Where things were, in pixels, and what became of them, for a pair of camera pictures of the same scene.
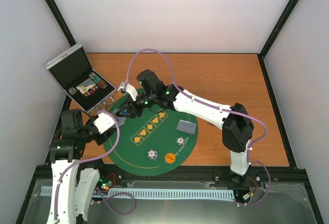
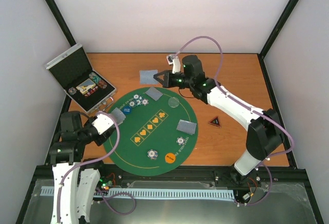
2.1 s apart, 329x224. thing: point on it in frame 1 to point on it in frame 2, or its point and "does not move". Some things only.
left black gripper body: x=84 y=131 does not move
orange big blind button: x=170 y=157 does not move
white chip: x=180 y=141 does not move
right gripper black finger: x=131 y=113 to x=165 y=82
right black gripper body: x=150 y=98 to x=186 y=83
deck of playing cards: x=120 y=120 does not move
